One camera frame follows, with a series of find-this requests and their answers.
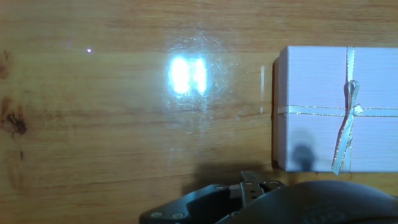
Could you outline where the pink ribboned casing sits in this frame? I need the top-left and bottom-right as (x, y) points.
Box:
(272, 45), (398, 175)

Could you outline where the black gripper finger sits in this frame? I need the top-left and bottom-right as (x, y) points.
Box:
(139, 170), (287, 224)

